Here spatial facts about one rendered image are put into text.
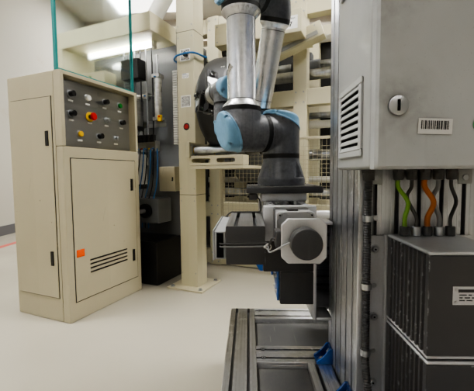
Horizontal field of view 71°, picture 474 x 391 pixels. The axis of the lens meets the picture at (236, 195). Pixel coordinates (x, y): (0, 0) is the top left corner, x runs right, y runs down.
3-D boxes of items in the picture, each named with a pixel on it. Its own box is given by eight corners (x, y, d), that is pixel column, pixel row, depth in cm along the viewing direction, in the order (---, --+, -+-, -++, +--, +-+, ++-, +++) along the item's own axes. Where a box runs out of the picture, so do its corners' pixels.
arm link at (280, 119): (307, 153, 103) (308, 108, 102) (270, 152, 98) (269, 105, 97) (286, 155, 114) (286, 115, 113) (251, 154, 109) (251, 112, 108)
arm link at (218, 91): (219, 98, 107) (219, 71, 106) (208, 105, 117) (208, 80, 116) (241, 100, 110) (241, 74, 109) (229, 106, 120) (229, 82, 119)
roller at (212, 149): (192, 153, 204) (192, 147, 204) (195, 154, 208) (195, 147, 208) (244, 152, 190) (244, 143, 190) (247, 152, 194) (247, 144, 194)
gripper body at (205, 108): (193, 112, 131) (202, 107, 120) (196, 91, 131) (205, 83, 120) (212, 116, 135) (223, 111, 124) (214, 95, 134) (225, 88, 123)
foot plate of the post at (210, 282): (166, 288, 220) (166, 285, 219) (188, 276, 244) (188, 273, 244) (202, 293, 209) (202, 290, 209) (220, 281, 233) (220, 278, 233)
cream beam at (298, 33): (213, 46, 230) (213, 24, 229) (229, 57, 253) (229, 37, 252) (301, 30, 205) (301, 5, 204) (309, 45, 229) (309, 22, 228)
